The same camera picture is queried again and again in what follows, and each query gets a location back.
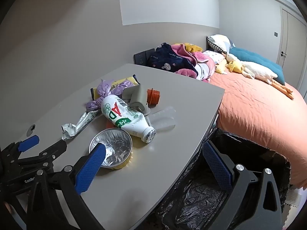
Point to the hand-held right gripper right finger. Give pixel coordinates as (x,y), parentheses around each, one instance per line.
(217,165)

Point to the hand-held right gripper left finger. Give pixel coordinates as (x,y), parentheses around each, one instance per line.
(91,170)

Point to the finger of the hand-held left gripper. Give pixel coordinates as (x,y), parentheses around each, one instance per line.
(28,142)
(55,148)

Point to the foil bowl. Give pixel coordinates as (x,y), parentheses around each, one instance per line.
(115,146)

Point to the bin with black bag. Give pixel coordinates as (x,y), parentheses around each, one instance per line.
(199,196)

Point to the silver foil wrapper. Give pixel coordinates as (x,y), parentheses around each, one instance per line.
(81,123)

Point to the white bottle with green label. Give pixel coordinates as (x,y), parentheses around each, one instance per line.
(120,115)

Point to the purple plastic bag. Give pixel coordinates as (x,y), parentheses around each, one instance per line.
(105,88)

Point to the grey threaded pipe fitting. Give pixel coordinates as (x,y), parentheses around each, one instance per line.
(141,108)

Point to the orange plastic plug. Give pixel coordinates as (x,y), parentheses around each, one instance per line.
(153,97)

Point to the yellow snack packet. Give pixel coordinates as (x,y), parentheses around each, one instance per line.
(124,80)

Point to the bed with orange sheet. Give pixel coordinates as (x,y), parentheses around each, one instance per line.
(251,110)

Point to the foam puzzle floor mat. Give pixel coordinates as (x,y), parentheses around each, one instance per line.
(291,198)

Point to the yellow dotted pillow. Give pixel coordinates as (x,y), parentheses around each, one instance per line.
(220,67)

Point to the yellow duck plush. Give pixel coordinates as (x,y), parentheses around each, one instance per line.
(233,66)

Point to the white goose plush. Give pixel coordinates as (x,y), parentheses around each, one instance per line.
(254,69)

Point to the white dotted pillow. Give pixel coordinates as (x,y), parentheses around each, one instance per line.
(213,55)

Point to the pink fleece garment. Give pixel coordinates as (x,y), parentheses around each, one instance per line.
(191,56)

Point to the teal cushion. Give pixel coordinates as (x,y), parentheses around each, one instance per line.
(259,60)

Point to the navy printed garment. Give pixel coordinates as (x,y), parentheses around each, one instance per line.
(165,57)

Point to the yellow garment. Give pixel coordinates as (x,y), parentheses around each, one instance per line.
(191,46)

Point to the checkered patchwork pillow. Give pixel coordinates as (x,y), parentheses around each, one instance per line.
(217,40)

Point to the grey door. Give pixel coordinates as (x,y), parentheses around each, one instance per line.
(291,36)

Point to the black wall socket panel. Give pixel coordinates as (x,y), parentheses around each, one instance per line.
(141,57)

